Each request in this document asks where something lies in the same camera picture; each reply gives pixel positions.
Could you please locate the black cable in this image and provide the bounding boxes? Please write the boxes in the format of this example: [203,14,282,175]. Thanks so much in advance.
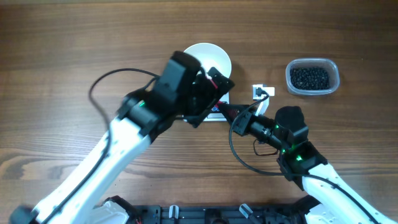
[40,68,161,224]
[228,88,382,224]

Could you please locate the white digital kitchen scale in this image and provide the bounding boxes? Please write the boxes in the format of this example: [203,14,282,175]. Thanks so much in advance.
[182,91,231,123]

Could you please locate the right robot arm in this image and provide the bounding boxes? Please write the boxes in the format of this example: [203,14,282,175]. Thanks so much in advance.
[218,103,393,224]

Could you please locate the black beans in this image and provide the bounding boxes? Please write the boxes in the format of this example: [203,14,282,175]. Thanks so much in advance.
[290,67,330,90]

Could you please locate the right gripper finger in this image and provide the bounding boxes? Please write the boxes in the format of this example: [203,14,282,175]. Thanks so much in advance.
[217,103,249,114]
[222,111,239,124]

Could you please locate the left black cable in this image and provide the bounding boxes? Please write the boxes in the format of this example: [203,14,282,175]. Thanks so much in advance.
[40,68,161,224]

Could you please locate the clear plastic bean container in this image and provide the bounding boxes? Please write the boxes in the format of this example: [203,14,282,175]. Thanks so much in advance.
[285,58,340,96]

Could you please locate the right black cable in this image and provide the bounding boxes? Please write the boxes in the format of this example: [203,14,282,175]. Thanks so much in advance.
[228,88,382,224]

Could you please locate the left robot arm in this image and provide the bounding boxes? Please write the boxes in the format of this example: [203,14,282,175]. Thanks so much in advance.
[9,51,234,223]

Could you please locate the white bowl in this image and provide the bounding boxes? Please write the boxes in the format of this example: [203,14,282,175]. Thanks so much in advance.
[184,43,232,78]

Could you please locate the pink measuring scoop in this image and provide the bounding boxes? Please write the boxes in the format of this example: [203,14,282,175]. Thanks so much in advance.
[210,78,234,114]

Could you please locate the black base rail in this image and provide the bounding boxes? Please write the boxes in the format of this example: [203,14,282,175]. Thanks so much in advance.
[93,195,321,224]

